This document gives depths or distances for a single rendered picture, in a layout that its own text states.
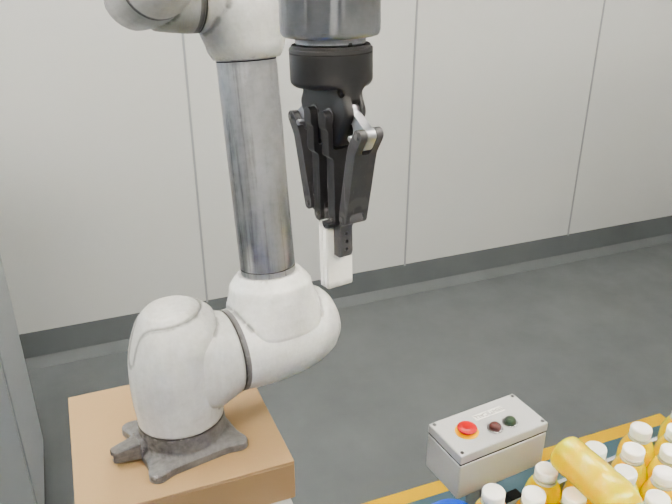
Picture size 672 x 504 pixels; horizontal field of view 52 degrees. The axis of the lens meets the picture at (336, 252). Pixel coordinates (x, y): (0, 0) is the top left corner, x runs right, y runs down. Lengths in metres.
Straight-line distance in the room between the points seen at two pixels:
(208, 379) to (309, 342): 0.20
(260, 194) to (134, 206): 2.26
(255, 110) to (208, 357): 0.42
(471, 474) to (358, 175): 0.80
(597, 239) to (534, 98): 1.14
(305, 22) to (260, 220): 0.64
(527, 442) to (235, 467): 0.53
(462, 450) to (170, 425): 0.51
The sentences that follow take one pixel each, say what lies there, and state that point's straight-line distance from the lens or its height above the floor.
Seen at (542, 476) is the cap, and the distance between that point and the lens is 1.30.
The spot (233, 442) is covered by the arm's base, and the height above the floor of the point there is 1.10.
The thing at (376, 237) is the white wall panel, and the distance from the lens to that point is 3.87.
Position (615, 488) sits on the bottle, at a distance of 1.23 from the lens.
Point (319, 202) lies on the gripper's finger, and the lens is 0.68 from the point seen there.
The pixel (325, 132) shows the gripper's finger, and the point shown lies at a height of 1.77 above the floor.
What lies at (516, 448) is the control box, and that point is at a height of 1.07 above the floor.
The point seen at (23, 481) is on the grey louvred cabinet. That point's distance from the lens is 2.52.
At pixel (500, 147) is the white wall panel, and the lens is 4.07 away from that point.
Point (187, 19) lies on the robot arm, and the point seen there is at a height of 1.81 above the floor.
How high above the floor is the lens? 1.94
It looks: 26 degrees down
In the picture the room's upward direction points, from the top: straight up
